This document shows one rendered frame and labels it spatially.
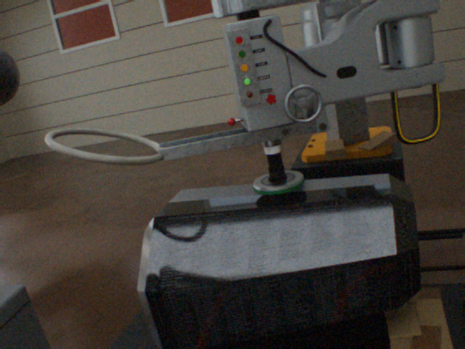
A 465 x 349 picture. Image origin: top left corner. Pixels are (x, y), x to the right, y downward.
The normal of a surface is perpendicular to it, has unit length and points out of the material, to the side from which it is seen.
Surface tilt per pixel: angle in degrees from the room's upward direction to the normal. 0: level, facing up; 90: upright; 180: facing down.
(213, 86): 90
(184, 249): 45
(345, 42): 90
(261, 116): 90
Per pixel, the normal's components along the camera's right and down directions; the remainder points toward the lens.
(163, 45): -0.22, 0.34
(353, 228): -0.31, -0.42
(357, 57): 0.11, 0.29
